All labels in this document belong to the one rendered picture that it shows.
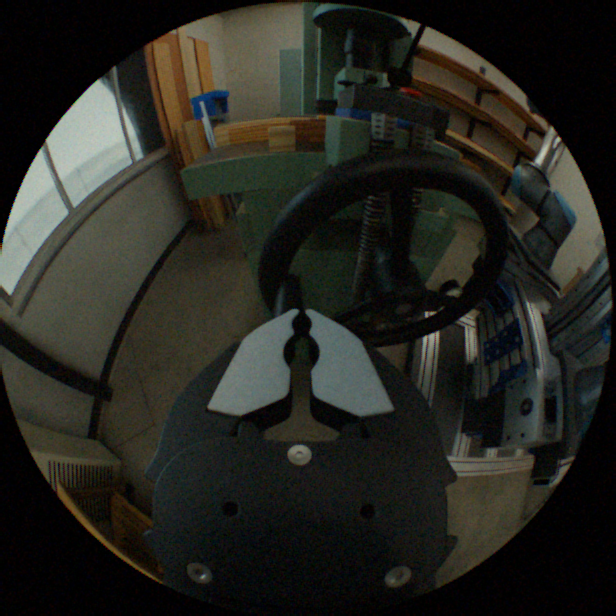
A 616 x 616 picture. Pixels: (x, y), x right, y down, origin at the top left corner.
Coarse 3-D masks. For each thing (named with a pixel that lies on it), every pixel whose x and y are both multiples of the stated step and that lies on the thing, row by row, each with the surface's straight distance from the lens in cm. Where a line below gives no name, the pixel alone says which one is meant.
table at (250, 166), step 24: (240, 144) 47; (264, 144) 41; (312, 144) 39; (192, 168) 35; (216, 168) 34; (240, 168) 32; (264, 168) 32; (288, 168) 31; (312, 168) 31; (192, 192) 37; (216, 192) 35; (336, 216) 24; (360, 216) 25; (384, 216) 25; (432, 216) 28
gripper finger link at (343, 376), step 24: (312, 312) 11; (312, 336) 9; (336, 336) 10; (312, 360) 10; (336, 360) 8; (360, 360) 8; (312, 384) 7; (336, 384) 7; (360, 384) 7; (312, 408) 8; (336, 408) 7; (360, 408) 7; (384, 408) 7
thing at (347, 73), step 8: (344, 72) 43; (352, 72) 43; (360, 72) 44; (368, 72) 44; (376, 72) 45; (336, 80) 53; (352, 80) 43; (360, 80) 43; (336, 88) 52; (344, 88) 43; (336, 96) 51
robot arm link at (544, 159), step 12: (552, 132) 97; (552, 144) 93; (564, 144) 98; (540, 156) 88; (552, 156) 90; (516, 168) 83; (528, 168) 83; (540, 168) 84; (552, 168) 89; (516, 180) 81; (528, 180) 80; (540, 180) 82; (516, 192) 82; (528, 192) 79; (540, 192) 79; (528, 204) 81
